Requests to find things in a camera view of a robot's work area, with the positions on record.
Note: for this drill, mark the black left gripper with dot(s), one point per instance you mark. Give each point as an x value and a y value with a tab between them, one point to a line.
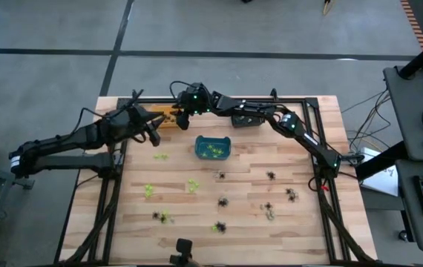
133	120

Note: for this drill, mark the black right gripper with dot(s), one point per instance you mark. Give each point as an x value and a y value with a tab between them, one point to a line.
194	100

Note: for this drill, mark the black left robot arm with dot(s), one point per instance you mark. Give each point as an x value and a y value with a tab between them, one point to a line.
67	139

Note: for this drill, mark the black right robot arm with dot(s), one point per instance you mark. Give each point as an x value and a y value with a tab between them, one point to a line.
308	139

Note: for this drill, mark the orange plastic bin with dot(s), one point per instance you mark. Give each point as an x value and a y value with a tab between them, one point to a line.
168	125

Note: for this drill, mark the teal plastic bin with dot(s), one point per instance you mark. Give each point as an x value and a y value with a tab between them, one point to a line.
200	141

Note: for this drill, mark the black mesh plastic basket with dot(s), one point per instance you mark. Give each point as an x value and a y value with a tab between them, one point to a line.
259	122

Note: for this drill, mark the red connector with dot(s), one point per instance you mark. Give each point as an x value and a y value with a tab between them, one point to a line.
324	188

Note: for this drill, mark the tan wooden stand leg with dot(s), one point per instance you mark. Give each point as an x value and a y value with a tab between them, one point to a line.
326	6

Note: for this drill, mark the white printed sheet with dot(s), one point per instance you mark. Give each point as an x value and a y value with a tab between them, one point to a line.
382	181

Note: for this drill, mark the grey desk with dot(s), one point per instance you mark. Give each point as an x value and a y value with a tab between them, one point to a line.
408	111
408	222

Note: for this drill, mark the black caster wheel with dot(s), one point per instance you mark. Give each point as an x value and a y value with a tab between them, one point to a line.
403	235

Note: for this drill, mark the black aluminium table frame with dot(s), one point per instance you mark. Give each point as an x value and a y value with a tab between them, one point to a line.
293	100

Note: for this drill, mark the black handheld camera rig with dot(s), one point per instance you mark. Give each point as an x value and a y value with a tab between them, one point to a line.
183	252

